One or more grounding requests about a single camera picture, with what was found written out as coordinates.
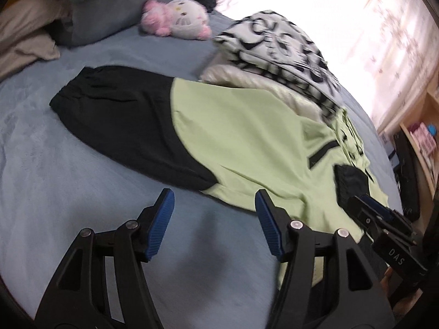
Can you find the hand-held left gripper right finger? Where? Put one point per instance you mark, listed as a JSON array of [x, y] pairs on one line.
[[271, 226]]

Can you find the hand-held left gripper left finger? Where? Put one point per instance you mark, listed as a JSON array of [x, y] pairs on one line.
[[159, 226]]

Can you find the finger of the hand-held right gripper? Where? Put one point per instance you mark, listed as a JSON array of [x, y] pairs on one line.
[[362, 214], [382, 210]]

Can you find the green and black jacket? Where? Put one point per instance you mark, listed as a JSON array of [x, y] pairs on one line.
[[247, 137]]

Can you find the black bag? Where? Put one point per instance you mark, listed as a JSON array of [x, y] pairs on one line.
[[408, 174]]

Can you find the wooden shelf unit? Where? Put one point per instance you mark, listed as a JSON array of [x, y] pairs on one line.
[[428, 171]]

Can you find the stack of pink boxes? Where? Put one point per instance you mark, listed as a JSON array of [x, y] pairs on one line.
[[422, 137]]

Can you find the blue bed sheet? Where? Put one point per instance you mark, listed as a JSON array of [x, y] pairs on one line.
[[44, 164]]

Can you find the black and white printed blanket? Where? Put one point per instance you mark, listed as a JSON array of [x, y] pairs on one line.
[[284, 46]]

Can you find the white sheer curtain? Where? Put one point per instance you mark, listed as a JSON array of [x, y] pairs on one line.
[[360, 17]]

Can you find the pink and white plush toy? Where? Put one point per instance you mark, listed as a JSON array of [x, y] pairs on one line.
[[178, 17]]

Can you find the grey-blue pillow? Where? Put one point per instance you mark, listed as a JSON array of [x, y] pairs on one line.
[[113, 13]]

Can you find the beige cloth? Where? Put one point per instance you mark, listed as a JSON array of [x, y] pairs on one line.
[[24, 37]]

